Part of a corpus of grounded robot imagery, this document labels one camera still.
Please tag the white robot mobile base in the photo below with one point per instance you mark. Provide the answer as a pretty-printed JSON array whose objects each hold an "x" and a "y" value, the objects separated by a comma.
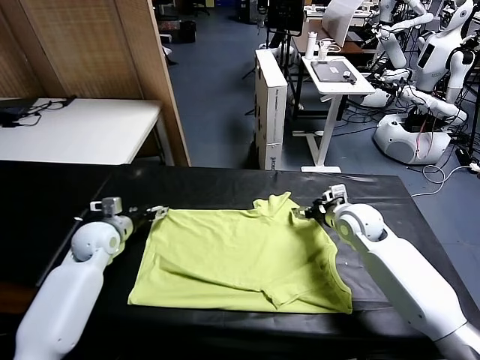
[{"x": 401, "y": 138}]

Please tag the white water bottle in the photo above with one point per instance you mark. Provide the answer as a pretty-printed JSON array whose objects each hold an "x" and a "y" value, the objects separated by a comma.
[{"x": 310, "y": 47}]

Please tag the dark flat laptop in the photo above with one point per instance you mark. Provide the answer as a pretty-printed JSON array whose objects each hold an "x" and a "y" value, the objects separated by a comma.
[{"x": 11, "y": 108}]

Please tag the white folding table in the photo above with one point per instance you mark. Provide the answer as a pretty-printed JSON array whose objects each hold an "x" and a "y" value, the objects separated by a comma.
[{"x": 93, "y": 131}]

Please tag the white curved sheet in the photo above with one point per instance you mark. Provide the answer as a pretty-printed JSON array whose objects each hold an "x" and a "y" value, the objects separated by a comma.
[{"x": 339, "y": 22}]

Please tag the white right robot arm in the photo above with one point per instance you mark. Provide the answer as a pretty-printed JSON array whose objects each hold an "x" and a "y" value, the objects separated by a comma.
[{"x": 393, "y": 270}]

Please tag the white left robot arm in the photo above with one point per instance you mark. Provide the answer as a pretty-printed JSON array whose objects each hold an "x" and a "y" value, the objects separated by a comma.
[{"x": 75, "y": 292}]

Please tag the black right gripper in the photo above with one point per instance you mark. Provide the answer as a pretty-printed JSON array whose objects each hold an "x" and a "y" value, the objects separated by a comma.
[{"x": 320, "y": 215}]

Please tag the small black device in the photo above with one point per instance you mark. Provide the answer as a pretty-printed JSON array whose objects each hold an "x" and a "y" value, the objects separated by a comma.
[{"x": 348, "y": 77}]

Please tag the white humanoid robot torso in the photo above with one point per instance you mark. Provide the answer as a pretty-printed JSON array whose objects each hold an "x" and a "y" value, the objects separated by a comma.
[{"x": 431, "y": 63}]

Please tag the black power strip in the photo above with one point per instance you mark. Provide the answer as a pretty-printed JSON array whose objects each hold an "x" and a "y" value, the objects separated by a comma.
[{"x": 463, "y": 156}]

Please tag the black side table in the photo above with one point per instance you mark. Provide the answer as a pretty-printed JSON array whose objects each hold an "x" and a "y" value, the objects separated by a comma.
[{"x": 45, "y": 210}]

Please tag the white idle robot arm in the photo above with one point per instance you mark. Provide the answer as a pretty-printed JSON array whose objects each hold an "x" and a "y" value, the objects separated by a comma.
[{"x": 431, "y": 103}]

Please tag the brown wooden desk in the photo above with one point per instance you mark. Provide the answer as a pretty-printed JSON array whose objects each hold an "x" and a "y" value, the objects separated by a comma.
[{"x": 356, "y": 48}]

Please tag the yellow-green t-shirt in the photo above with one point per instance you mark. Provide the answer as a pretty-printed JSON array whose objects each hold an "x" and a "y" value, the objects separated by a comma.
[{"x": 232, "y": 255}]

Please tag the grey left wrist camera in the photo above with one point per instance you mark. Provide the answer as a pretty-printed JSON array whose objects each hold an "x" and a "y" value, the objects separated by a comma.
[{"x": 110, "y": 206}]

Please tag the white height-adjustable desk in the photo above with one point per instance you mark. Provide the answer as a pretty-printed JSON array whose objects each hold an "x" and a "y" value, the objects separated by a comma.
[{"x": 337, "y": 88}]

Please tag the grey closed laptop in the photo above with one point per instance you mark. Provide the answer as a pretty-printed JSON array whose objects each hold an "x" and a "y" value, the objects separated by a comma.
[{"x": 330, "y": 71}]

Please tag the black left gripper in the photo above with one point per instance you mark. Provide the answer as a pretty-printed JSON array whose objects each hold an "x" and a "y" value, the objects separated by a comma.
[{"x": 140, "y": 221}]

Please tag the white humanoid robot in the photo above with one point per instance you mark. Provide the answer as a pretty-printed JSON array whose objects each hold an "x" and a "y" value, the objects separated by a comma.
[{"x": 392, "y": 48}]

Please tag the black plastic table cover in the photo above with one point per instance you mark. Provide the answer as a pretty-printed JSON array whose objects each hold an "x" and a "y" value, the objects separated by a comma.
[{"x": 225, "y": 187}]

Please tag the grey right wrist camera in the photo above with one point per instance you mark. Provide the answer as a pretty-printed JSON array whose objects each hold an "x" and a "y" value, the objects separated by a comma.
[{"x": 335, "y": 193}]

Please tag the small white container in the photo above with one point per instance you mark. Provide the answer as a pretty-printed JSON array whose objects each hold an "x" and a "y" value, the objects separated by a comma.
[{"x": 322, "y": 52}]

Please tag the tall white cardboard box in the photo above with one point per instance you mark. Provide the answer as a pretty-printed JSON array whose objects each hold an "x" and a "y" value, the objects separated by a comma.
[{"x": 270, "y": 93}]

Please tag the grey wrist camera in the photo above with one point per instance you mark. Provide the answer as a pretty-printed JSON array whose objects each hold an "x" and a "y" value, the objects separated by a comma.
[
  {"x": 110, "y": 206},
  {"x": 335, "y": 193}
]

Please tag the black bin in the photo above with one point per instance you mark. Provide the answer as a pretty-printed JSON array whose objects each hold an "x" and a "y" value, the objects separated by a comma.
[{"x": 187, "y": 33}]

